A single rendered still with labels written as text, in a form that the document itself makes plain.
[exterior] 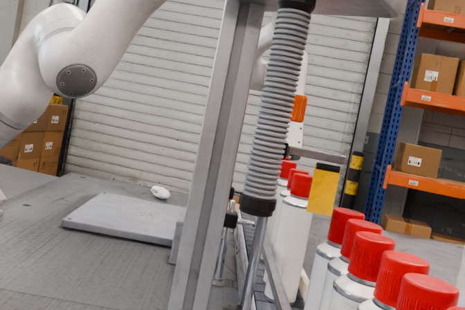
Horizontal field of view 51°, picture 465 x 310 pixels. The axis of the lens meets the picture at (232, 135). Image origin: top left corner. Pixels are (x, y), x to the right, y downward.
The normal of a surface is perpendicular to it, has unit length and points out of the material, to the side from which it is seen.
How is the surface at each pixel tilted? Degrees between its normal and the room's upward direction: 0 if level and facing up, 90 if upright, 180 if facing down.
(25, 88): 56
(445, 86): 91
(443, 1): 90
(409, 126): 90
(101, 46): 96
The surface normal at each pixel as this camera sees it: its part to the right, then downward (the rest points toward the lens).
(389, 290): -0.73, -0.11
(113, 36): 0.66, 0.37
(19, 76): 0.63, -0.43
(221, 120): 0.02, 0.06
